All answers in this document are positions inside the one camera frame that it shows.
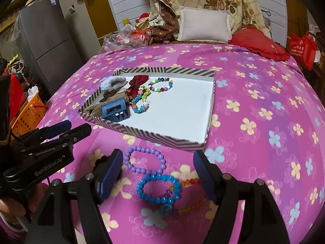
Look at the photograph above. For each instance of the brown patterned quilt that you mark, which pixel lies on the brown patterned quilt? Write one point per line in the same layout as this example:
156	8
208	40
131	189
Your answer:
165	22

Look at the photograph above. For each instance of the straw hat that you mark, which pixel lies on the straw hat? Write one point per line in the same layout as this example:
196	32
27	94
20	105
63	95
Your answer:
31	2

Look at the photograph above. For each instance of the person's left hand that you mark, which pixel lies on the person's left hand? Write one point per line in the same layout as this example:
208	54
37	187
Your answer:
6	205

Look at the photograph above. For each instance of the red shopping bag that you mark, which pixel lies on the red shopping bag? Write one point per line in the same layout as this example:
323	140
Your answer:
302	48

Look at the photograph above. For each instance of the brown fabric scrunchie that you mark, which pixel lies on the brown fabric scrunchie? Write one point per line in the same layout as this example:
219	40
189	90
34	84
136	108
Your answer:
111	96

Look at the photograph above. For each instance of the red frilled pillow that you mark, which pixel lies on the red frilled pillow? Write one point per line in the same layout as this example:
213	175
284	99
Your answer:
256	42

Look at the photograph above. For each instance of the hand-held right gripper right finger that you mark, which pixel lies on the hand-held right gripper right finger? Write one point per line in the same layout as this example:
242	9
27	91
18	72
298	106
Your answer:
205	178

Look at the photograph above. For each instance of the white pillow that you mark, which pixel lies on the white pillow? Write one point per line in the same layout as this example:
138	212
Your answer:
203	24

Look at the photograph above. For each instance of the dark red hair bow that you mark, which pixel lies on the dark red hair bow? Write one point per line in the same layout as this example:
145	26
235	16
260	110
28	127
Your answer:
137	82

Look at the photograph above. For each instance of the pile of clear plastic bags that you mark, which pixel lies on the pile of clear plastic bags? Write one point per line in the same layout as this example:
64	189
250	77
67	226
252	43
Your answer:
114	42

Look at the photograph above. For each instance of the orange plastic basket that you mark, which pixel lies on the orange plastic basket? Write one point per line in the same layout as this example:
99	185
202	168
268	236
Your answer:
28	114

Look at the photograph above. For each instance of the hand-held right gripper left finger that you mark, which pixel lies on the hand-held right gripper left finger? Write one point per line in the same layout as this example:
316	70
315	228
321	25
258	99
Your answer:
109	178

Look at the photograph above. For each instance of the striped cardboard box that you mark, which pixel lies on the striped cardboard box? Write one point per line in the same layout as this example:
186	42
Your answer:
177	111

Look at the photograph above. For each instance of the red ribbon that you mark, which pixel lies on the red ribbon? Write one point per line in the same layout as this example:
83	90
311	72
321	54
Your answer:
39	105

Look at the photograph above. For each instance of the grey cabinet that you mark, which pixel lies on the grey cabinet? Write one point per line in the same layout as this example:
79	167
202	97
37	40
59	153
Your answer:
88	17

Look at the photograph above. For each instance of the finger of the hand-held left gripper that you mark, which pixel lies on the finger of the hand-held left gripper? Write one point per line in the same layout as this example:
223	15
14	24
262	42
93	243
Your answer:
57	127
76	136

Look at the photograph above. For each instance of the red plush toy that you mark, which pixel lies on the red plush toy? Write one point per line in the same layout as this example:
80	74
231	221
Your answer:
143	17

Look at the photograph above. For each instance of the yellow bottle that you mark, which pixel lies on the yellow bottle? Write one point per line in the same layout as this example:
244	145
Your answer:
125	22

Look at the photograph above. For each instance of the white crumpled cloth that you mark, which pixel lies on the white crumpled cloth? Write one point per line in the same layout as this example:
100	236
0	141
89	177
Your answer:
32	91

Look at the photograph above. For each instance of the blue hair claw clip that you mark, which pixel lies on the blue hair claw clip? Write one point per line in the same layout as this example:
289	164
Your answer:
114	108

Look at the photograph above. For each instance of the pink floral blanket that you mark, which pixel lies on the pink floral blanket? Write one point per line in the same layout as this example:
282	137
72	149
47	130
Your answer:
254	157

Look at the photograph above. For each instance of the grey fluffy scrunchie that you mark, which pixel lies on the grey fluffy scrunchie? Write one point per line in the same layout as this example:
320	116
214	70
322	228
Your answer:
113	83

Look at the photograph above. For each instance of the grey refrigerator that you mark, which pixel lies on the grey refrigerator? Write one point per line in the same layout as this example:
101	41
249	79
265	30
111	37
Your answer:
45	38

